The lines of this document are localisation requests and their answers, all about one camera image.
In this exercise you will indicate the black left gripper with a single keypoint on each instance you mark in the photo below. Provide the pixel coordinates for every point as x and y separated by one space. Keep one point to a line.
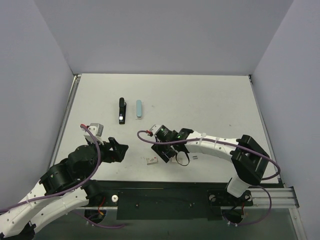
113 150

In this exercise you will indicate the red white staple box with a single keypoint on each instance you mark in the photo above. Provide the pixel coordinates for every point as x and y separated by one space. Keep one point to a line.
151 160

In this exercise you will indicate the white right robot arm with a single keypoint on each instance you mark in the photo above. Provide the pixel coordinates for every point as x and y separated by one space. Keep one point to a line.
247 156

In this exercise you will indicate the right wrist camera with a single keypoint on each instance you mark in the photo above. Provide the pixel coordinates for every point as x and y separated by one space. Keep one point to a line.
154 129

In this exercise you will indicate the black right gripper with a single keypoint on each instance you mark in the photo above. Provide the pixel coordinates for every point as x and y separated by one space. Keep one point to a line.
165 150

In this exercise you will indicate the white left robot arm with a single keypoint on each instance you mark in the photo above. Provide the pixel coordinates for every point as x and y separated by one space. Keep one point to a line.
63 188

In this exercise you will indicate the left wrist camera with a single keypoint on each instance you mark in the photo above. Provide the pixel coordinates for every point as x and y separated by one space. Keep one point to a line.
96 129

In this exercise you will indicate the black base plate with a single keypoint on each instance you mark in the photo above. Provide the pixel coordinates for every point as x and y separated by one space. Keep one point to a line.
147 200

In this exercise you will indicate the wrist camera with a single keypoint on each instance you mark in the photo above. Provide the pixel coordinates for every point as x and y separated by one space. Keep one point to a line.
96 129
154 129

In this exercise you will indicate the small white staple tray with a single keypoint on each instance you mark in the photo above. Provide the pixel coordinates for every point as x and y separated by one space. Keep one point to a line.
173 160

